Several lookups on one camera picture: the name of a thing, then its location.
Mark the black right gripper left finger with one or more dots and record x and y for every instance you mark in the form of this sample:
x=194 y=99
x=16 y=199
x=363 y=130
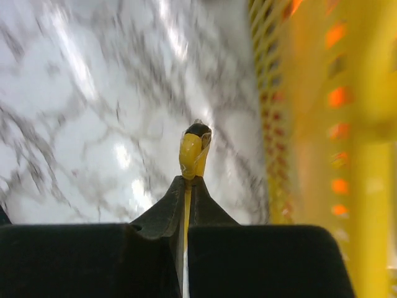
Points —
x=143 y=258

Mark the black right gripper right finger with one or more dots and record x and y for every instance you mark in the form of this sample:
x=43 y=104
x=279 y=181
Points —
x=227 y=259

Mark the yellow utility knife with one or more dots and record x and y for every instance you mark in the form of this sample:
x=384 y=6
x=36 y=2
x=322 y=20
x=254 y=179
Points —
x=193 y=151

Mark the yellow plastic shopping basket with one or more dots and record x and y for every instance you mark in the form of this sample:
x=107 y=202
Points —
x=326 y=75

